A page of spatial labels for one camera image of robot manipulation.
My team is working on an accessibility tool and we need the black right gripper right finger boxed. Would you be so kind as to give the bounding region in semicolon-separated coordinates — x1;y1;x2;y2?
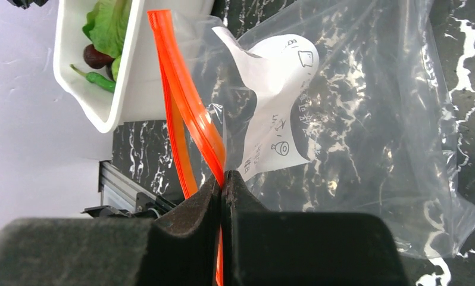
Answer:
222;171;409;285

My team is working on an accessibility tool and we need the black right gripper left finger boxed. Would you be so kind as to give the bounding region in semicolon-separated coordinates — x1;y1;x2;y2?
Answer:
0;178;221;285

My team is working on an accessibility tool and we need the clear zip top bag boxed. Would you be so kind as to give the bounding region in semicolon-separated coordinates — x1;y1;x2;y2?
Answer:
148;1;475;285

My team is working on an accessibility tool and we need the white plastic bin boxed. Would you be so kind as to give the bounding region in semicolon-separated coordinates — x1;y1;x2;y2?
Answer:
53;1;214;133

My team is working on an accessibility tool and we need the green chili pepper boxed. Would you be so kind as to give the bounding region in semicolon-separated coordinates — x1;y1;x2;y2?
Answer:
70;64;116;93

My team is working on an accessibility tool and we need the dark red plum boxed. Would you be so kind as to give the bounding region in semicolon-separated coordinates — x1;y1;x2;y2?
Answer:
83;44;114;70

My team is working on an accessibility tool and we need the green lettuce leaf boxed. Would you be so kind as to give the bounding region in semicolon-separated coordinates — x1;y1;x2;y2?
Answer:
82;0;132;58

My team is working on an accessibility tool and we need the aluminium frame rail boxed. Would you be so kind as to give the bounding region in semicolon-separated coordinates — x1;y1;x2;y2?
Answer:
99;161;157;212

